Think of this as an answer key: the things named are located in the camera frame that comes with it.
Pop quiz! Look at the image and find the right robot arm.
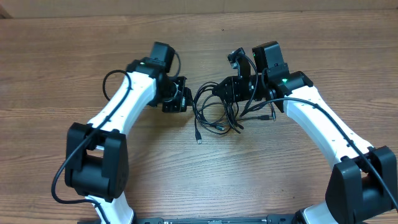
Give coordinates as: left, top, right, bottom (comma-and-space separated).
213, 41, 397, 223

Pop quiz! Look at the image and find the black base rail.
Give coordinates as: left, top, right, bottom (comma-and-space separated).
77, 213, 355, 224

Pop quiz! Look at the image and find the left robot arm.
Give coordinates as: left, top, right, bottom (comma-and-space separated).
53, 42, 192, 223

